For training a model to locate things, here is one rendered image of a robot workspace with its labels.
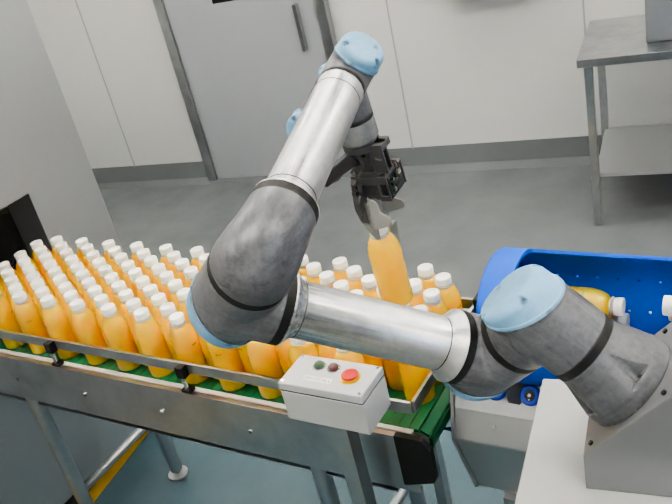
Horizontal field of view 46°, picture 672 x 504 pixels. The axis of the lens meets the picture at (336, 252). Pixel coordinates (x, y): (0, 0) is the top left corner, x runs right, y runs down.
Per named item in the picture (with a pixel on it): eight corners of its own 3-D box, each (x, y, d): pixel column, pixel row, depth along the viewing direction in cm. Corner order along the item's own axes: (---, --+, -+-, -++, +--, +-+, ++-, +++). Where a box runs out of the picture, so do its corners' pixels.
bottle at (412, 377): (410, 411, 179) (396, 344, 170) (402, 393, 185) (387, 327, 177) (440, 401, 179) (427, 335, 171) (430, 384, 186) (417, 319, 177)
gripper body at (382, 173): (392, 205, 148) (375, 149, 142) (353, 204, 153) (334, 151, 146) (408, 183, 153) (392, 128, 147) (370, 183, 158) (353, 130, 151)
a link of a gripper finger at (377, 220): (393, 246, 153) (384, 203, 149) (366, 245, 156) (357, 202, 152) (400, 239, 155) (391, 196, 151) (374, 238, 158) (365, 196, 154)
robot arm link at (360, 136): (327, 130, 144) (346, 108, 150) (334, 152, 147) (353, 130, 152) (362, 128, 140) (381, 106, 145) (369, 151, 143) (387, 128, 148)
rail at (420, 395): (416, 412, 170) (414, 401, 168) (412, 412, 170) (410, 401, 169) (479, 310, 199) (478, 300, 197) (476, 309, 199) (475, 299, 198)
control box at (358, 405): (370, 435, 159) (360, 395, 154) (288, 418, 169) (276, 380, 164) (391, 404, 166) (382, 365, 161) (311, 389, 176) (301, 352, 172)
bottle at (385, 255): (407, 312, 165) (388, 240, 155) (377, 309, 168) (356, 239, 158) (418, 291, 170) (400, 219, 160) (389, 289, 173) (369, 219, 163)
